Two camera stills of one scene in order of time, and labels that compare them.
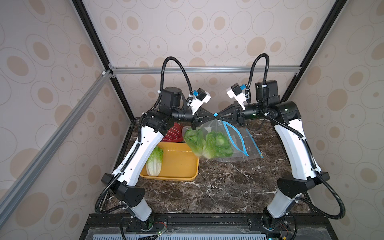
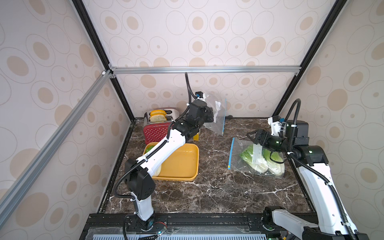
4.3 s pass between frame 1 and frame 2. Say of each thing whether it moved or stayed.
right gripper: moved
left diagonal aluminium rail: stayed
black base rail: stayed
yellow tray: stayed
